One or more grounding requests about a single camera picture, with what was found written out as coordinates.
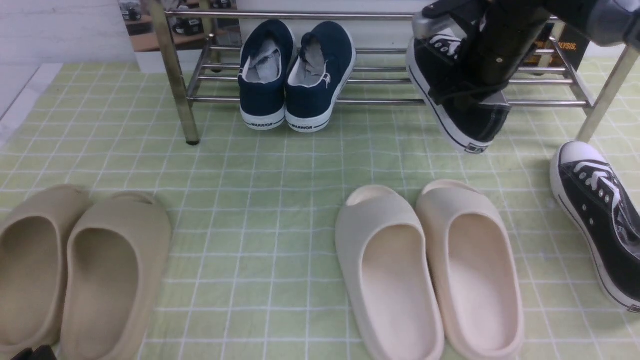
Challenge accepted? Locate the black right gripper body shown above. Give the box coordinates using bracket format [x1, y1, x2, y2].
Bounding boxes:
[422, 0, 551, 87]

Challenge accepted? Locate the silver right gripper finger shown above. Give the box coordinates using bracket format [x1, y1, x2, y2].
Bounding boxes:
[475, 91, 512, 109]
[412, 13, 463, 40]

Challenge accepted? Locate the black canvas sneaker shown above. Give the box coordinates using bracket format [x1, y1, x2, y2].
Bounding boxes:
[550, 140, 640, 313]
[406, 33, 512, 154]

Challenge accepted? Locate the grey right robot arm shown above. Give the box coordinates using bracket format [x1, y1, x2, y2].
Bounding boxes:
[412, 0, 639, 107]

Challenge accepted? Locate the metal shoe rack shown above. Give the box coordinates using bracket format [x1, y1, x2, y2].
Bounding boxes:
[149, 0, 639, 146]

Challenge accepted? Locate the right navy canvas shoe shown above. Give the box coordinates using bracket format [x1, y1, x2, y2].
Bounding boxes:
[285, 21, 357, 133]

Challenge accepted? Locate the navy canvas shoe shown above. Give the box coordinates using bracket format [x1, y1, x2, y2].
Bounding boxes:
[285, 21, 357, 133]
[237, 19, 297, 131]

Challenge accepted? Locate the left navy canvas shoe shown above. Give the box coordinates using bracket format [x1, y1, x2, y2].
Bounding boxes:
[237, 19, 297, 131]

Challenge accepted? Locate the right cream foam slipper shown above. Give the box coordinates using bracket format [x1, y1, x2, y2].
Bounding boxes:
[414, 178, 525, 360]

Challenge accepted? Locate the cream foam slipper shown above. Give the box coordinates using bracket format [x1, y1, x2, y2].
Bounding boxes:
[414, 178, 525, 360]
[334, 184, 445, 360]

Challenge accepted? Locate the left cream foam slipper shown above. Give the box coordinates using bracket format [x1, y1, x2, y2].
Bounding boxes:
[334, 184, 445, 360]

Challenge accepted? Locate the green checkered tablecloth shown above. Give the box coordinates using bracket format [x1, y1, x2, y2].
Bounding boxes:
[1, 63, 639, 360]

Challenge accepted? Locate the right tan foam slipper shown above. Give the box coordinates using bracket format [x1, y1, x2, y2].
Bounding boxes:
[61, 191, 173, 360]

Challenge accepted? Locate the tan foam slipper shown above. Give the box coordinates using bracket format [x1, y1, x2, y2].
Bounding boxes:
[0, 184, 93, 356]
[61, 191, 173, 360]

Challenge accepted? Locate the left tan foam slipper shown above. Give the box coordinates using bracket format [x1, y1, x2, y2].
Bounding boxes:
[0, 184, 93, 356]

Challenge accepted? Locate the black left gripper tip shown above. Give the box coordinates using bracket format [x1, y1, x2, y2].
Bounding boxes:
[11, 345, 57, 360]

